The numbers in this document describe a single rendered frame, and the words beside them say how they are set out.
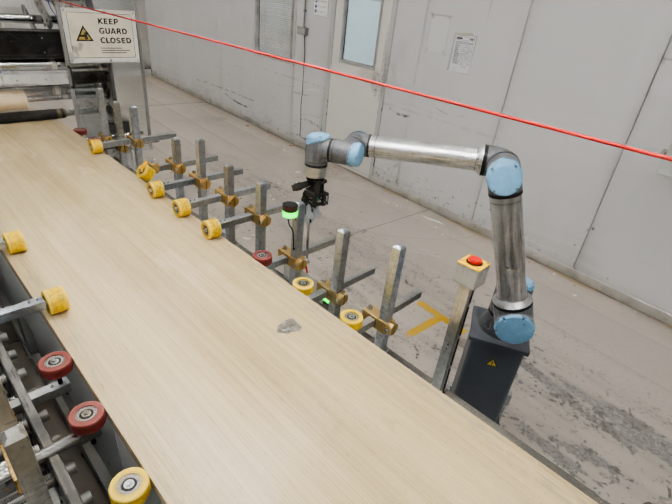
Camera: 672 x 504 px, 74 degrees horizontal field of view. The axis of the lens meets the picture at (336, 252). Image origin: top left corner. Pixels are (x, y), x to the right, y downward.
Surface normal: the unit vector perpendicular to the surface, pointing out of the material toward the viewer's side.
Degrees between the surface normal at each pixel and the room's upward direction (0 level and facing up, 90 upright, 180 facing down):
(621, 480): 0
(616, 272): 90
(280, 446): 0
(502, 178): 83
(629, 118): 90
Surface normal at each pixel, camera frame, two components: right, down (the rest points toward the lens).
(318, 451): 0.10, -0.86
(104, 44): 0.70, 0.41
